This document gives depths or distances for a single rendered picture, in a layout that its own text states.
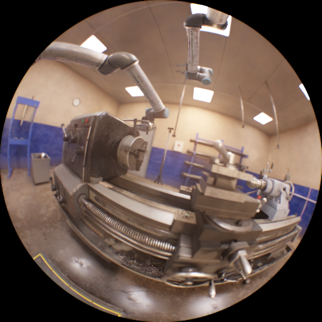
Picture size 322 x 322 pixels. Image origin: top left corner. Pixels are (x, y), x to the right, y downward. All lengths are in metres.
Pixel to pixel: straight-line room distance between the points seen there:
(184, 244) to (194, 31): 1.15
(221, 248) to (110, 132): 0.87
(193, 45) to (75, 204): 1.34
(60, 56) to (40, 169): 2.22
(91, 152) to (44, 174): 2.12
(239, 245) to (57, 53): 1.11
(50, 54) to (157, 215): 1.03
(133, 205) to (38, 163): 2.33
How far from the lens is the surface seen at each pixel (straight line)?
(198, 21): 0.82
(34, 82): 4.12
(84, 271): 1.22
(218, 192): 0.33
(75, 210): 0.78
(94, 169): 0.70
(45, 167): 2.62
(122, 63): 0.64
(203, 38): 2.38
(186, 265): 0.48
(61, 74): 4.27
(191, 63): 0.91
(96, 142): 0.66
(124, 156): 0.61
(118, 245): 0.85
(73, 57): 0.71
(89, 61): 0.71
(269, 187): 0.94
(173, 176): 3.70
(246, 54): 2.59
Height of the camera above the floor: 1.13
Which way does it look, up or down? 4 degrees down
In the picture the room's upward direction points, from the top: 13 degrees clockwise
